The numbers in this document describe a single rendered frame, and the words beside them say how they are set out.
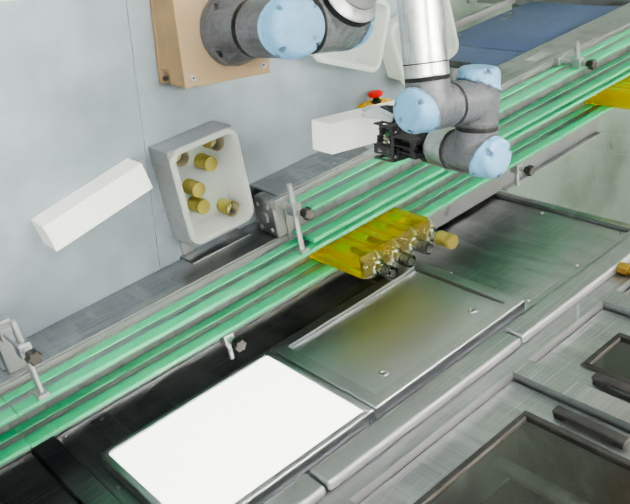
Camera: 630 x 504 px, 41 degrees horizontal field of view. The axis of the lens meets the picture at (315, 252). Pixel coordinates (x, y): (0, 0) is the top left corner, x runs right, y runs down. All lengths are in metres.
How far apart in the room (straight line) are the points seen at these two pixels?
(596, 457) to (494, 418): 0.20
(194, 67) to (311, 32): 0.27
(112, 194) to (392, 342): 0.67
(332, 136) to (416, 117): 0.33
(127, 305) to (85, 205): 0.24
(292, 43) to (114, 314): 0.66
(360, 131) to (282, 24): 0.27
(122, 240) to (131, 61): 0.38
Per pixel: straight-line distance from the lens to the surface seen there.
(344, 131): 1.69
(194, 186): 1.85
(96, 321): 1.80
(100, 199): 1.75
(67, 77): 1.75
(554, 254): 2.17
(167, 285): 1.85
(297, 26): 1.63
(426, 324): 1.88
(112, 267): 1.87
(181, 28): 1.75
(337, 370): 1.78
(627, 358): 1.83
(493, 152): 1.49
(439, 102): 1.39
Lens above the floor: 2.34
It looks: 46 degrees down
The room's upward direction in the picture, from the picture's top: 112 degrees clockwise
